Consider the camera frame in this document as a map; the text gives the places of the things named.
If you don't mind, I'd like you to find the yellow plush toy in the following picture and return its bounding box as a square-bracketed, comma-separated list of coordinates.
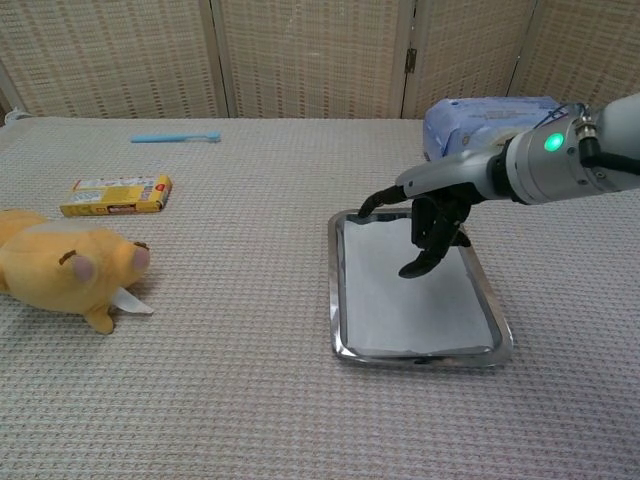
[0, 208, 155, 335]

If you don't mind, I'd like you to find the blue wet wipes pack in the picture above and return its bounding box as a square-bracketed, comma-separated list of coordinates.
[423, 95, 576, 162]

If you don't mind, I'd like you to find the stainless steel tray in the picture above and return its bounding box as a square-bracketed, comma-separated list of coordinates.
[327, 209, 515, 369]

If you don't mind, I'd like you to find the yellow cardboard box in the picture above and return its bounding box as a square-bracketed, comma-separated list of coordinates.
[59, 174, 175, 218]

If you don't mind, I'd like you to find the bamboo folding screen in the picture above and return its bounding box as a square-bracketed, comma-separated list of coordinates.
[0, 0, 640, 121]

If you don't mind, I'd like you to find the white paper sheet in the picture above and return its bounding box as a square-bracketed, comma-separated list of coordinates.
[341, 219, 496, 354]

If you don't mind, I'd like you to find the beige woven tablecloth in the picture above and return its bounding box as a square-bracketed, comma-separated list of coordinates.
[0, 115, 640, 480]

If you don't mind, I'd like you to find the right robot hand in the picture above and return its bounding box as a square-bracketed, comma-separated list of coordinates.
[355, 149, 501, 279]

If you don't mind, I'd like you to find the right arm wrist cable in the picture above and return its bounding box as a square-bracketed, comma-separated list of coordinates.
[577, 134, 640, 176]

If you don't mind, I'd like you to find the light blue toothbrush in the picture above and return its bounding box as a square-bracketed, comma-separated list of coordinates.
[131, 130, 222, 145]

